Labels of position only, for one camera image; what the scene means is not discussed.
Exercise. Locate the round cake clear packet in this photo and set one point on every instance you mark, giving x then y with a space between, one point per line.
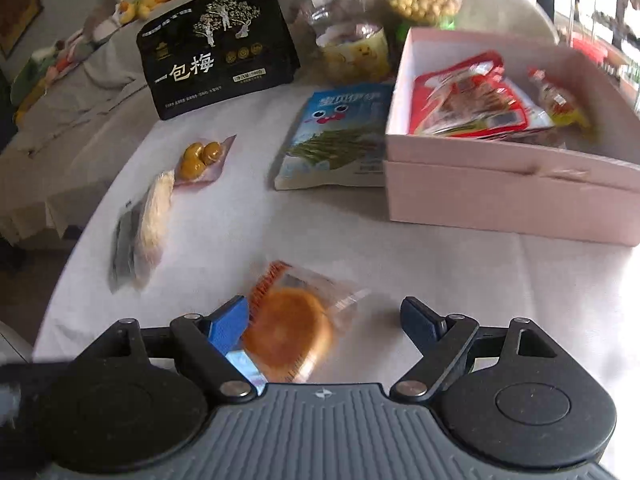
296 316

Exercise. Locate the blue snack bag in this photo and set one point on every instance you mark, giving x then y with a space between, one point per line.
340 140

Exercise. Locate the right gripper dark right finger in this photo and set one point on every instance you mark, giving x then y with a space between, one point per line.
421 324

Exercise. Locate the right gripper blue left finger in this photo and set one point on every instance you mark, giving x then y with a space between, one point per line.
226 325

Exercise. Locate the pink cardboard box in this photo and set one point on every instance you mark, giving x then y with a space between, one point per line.
590 195

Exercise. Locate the framed wall picture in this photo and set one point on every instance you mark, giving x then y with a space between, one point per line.
16 17

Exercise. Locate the white tablecloth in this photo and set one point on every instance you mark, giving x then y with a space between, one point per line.
586 296

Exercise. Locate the red lid clear jar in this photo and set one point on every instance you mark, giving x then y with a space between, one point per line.
351 42

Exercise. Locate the black plum snack bag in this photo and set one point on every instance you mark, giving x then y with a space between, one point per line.
207 51

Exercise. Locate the yellow chestnuts vacuum pack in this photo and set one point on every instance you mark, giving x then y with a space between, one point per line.
202 163

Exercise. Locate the red white snack pouch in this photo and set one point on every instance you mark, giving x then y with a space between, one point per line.
474 100

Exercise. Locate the beige cracker bar packet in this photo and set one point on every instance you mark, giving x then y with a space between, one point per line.
150 238

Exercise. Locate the dark bar clear packet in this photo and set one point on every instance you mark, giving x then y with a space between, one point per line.
122 258

